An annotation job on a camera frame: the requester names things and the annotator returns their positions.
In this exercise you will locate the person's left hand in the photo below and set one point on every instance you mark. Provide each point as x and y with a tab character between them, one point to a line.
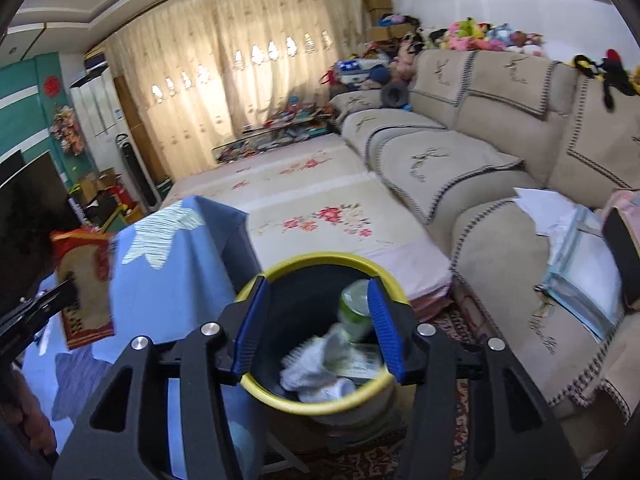
26	410

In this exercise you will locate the white green lidded bottle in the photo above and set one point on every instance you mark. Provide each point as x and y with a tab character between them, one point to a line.
353	310

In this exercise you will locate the green patterned white box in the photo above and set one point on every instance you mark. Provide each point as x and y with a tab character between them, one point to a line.
360	363

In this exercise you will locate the black tower fan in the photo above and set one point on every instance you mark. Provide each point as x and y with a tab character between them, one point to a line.
132	159

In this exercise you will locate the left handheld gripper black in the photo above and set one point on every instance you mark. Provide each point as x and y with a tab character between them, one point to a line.
19	327

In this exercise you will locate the low glass table with clutter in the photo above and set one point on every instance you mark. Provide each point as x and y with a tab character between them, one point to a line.
295	125

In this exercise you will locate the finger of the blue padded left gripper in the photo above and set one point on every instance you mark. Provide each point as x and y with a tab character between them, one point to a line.
240	339

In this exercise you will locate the yellow rimmed black trash bin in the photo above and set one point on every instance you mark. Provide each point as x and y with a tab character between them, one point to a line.
304	295

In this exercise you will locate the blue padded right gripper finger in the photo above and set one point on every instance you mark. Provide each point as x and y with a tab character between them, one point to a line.
513	434

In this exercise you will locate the cardboard boxes stack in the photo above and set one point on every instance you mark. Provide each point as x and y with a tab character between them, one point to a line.
385	23

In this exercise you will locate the white papers on sofa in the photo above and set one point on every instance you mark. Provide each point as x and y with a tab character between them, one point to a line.
550	211

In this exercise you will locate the blue clear document folder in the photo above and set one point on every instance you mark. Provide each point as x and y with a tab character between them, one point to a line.
582	276

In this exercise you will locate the pile of plush toys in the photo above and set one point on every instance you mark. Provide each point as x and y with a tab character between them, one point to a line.
377	80

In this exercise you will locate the blue tablecloth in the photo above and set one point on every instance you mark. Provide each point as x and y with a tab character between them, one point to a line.
173	272

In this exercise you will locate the red patterned snack bag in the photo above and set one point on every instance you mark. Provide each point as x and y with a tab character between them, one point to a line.
86	258

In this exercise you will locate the beige sofa with covers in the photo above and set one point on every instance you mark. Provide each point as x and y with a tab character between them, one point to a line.
482	129

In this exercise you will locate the cream embroidered curtains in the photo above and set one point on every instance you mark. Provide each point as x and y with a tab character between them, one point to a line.
200	71

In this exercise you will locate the black flat screen television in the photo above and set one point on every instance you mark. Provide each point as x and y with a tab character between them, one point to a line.
34	204

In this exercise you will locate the white foam fruit net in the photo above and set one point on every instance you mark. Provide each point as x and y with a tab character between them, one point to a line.
304	369

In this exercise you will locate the artificial flower wall decoration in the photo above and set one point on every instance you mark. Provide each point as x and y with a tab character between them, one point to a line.
66	131

